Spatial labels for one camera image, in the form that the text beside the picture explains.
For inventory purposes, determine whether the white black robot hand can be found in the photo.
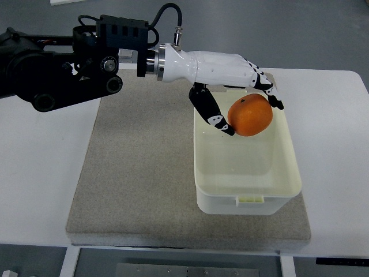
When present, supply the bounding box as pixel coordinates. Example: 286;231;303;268
147;43;284;136

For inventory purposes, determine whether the orange fruit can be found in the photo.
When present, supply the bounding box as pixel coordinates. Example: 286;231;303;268
227;93;273;136

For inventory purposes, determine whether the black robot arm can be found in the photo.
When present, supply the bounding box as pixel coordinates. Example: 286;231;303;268
1;15;159;113

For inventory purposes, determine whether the cream plastic box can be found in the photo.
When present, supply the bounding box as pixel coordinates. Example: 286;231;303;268
194;108;302;215

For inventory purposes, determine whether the small clear floor plate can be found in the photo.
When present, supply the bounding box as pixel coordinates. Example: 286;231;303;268
118;48;133;59

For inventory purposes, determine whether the grey foam mat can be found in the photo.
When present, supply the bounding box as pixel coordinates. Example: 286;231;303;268
66;70;311;250

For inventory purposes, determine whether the white object top edge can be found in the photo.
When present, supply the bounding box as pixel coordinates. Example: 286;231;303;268
50;0;84;6

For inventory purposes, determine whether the white table leg right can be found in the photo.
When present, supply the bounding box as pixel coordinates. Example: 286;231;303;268
280;255;296;277

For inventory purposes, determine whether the white table leg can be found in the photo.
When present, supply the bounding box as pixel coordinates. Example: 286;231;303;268
59;246;80;277
280;255;296;277

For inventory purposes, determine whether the white table leg left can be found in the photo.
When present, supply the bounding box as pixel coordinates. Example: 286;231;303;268
59;246;80;277

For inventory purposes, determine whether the black control panel strip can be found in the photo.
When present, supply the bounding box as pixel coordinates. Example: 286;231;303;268
315;257;369;267

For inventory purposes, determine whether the small white block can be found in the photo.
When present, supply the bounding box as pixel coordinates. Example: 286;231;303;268
2;270;18;277

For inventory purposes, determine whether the grey metal base plate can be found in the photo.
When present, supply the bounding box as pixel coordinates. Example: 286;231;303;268
115;263;260;277

